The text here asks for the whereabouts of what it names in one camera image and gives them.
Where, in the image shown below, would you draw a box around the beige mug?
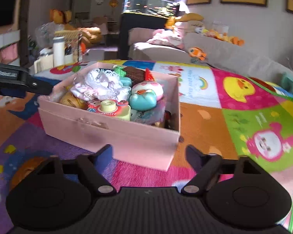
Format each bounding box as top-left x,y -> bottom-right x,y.
34,48 -> 54,74

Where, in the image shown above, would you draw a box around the orange clownfish plush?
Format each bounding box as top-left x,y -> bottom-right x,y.
188,47 -> 207,61

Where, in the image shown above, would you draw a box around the beige sofa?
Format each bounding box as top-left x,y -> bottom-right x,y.
129,33 -> 293,84

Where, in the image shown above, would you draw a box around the packaged round bread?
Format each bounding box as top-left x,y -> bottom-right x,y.
59,91 -> 88,110

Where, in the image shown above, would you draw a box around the yellow tiger plush chair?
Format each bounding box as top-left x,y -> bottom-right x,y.
49,8 -> 103,49

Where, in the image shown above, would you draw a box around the white thermos bottle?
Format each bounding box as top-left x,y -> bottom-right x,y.
53,36 -> 65,66

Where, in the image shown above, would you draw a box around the pink yellow tape toy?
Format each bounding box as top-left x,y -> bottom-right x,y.
87,99 -> 131,121

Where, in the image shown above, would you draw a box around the white pink plastic bag bundle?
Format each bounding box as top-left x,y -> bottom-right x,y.
70,69 -> 131,102

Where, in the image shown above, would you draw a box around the glass fish tank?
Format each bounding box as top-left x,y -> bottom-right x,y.
123,0 -> 180,18

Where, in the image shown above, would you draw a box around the opera doll figurine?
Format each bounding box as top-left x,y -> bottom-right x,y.
158,110 -> 178,130

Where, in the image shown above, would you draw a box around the black fish tank cabinet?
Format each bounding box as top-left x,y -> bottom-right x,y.
117,13 -> 167,60

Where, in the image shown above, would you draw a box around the yellow pillow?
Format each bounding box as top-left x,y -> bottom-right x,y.
175,13 -> 204,22

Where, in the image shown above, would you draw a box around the blue white cotton pad pack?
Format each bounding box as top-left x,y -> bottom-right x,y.
130,103 -> 166,125

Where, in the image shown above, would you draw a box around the orange plush toy row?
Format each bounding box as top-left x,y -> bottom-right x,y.
195,27 -> 245,46

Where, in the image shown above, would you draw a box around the pink pig squishy toy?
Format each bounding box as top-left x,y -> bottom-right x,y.
131,81 -> 163,100

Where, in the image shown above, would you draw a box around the colourful cartoon play mat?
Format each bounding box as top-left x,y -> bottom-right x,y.
0,61 -> 293,233

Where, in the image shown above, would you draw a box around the woven basket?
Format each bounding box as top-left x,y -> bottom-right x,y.
54,30 -> 82,64

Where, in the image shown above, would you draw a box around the white wooden tv cabinet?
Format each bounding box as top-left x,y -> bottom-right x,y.
0,25 -> 20,66

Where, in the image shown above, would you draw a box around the brown round toy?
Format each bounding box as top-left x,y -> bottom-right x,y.
123,66 -> 145,86

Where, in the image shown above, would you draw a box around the pink cardboard box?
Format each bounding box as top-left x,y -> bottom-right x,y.
38,62 -> 180,171

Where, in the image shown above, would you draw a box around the green crochet hat doll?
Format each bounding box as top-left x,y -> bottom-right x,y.
113,65 -> 126,78

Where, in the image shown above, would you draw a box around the pink clothes pile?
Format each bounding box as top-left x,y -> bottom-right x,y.
147,29 -> 184,49

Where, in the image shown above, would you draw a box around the teal squishy toy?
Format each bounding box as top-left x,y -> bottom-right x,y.
129,89 -> 157,111

